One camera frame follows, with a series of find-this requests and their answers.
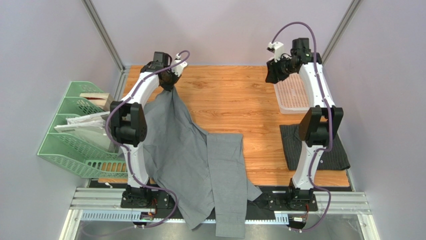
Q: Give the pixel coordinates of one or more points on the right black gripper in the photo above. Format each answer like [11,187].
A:
[273,71]

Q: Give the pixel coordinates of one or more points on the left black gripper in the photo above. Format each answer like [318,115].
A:
[169,87]

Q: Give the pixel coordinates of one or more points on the grey long sleeve shirt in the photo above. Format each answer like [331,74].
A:
[205,171]

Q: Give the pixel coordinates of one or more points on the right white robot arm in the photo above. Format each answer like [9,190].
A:
[319,126]

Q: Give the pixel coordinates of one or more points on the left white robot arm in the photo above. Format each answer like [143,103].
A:
[126,124]

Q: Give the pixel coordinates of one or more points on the white plastic basket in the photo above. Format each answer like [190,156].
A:
[291,95]

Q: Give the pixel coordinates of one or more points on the papers in file rack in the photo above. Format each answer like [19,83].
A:
[89,128]

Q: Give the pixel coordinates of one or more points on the dark striped folded shirt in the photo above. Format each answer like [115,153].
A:
[335,160]

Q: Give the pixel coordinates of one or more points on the green plastic file rack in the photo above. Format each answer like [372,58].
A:
[72,153]

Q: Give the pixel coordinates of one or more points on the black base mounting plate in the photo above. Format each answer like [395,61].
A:
[253,203]

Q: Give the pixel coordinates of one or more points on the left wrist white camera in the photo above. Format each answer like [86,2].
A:
[178,66]

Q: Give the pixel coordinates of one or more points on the wrist white camera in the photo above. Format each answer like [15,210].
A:
[178,66]
[277,48]

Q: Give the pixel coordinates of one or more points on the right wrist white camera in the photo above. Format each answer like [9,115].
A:
[277,48]

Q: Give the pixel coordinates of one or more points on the aluminium front frame rail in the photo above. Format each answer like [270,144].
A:
[109,204]

